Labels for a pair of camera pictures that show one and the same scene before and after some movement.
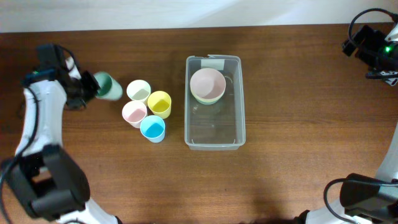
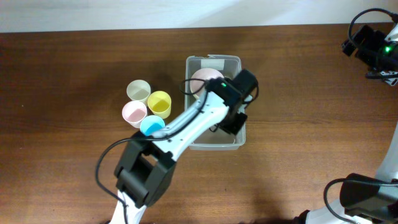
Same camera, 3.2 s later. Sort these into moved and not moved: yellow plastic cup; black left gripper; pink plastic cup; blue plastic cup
Moved: black left gripper
Not moved: blue plastic cup; pink plastic cup; yellow plastic cup
